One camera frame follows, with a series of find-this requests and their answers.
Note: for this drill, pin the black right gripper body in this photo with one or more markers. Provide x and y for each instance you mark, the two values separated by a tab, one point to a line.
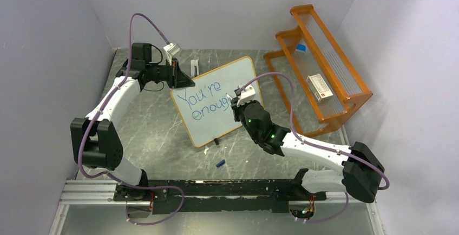
239	115

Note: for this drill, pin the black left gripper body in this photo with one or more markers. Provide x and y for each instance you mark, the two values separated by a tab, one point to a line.
172	74

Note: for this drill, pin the yellow-framed whiteboard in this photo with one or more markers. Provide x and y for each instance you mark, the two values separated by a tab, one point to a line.
205	110

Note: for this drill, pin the blue marker cap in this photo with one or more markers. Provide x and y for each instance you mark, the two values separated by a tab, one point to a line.
221	163

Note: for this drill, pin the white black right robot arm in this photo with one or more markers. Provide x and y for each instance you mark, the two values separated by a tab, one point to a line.
351	169

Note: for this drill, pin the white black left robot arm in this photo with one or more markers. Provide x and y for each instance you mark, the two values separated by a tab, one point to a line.
97	147

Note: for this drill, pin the white whiteboard eraser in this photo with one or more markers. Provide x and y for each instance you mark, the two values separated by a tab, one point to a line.
195	68

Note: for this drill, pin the white red box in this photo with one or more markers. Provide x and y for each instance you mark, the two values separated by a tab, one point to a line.
318	87

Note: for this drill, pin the blue-capped item on shelf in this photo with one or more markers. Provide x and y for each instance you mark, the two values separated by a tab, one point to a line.
301	48

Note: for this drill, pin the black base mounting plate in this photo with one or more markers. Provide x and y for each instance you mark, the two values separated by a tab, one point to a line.
166	196

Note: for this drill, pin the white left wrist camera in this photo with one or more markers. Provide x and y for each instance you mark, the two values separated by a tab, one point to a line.
170	50

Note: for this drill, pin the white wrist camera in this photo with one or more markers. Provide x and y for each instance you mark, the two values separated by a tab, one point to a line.
170	50
245	95

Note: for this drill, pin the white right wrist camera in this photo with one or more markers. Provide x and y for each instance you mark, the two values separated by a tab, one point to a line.
245	95

